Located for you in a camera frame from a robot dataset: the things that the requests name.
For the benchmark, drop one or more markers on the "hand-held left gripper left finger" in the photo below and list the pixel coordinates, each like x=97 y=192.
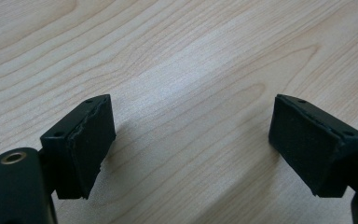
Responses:
x=80 y=146

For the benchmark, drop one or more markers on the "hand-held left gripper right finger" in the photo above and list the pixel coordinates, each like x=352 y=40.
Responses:
x=310 y=146

